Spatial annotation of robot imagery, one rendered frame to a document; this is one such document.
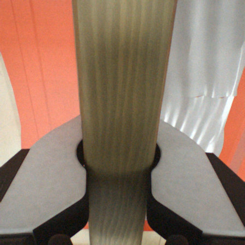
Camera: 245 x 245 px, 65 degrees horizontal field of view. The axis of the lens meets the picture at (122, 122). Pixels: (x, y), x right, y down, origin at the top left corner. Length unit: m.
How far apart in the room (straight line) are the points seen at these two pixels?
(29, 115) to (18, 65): 0.05
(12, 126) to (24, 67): 0.06
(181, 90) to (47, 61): 0.12
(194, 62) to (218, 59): 0.02
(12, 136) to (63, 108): 0.06
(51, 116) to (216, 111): 0.15
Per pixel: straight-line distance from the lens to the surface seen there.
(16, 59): 0.19
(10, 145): 0.23
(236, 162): 0.25
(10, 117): 0.21
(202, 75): 0.18
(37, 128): 0.21
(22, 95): 0.20
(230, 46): 0.18
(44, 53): 0.18
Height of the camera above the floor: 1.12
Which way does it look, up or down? 62 degrees down
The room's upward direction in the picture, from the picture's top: 178 degrees clockwise
